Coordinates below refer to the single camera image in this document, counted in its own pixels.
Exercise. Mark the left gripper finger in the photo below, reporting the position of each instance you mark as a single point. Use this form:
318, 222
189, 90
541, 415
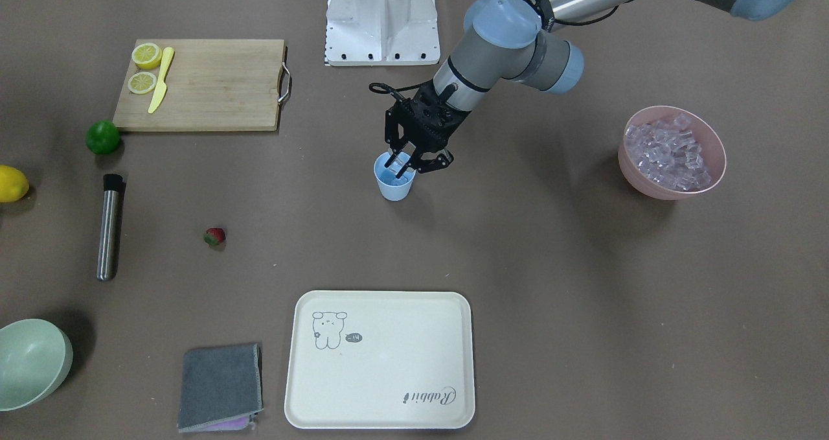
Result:
416, 163
396, 146

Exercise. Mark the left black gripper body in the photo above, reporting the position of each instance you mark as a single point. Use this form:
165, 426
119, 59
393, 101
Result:
455, 124

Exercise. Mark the red strawberry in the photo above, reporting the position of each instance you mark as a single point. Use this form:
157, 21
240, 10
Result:
214, 236

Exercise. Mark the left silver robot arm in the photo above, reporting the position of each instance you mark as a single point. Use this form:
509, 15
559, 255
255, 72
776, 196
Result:
503, 40

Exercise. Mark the light blue plastic cup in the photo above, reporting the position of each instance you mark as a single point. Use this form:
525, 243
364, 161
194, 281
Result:
393, 182

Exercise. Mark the pink bowl of ice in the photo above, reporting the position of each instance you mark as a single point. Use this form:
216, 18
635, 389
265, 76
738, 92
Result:
668, 153

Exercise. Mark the wooden cutting board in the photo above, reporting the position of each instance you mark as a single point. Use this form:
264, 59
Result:
213, 85

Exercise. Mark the cream rabbit tray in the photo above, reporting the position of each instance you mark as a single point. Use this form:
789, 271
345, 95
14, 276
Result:
381, 359

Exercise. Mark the yellow plastic knife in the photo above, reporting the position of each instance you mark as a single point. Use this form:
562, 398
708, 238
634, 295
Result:
161, 87

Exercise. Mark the lemon slice inner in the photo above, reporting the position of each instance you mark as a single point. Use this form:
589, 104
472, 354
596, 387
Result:
142, 83

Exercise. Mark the steel muddler black tip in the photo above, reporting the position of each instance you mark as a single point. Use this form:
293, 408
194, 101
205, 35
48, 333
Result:
108, 248

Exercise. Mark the green lime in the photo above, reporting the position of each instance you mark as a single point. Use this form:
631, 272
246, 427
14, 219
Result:
103, 137

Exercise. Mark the grey folded cloth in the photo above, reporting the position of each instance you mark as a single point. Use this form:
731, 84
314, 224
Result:
221, 389

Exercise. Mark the yellow lemon near board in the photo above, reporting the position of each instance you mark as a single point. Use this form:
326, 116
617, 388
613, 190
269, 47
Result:
14, 184

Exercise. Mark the mint green bowl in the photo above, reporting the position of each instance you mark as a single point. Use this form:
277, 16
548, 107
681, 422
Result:
36, 357

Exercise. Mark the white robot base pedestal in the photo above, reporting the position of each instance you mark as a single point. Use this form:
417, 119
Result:
381, 32

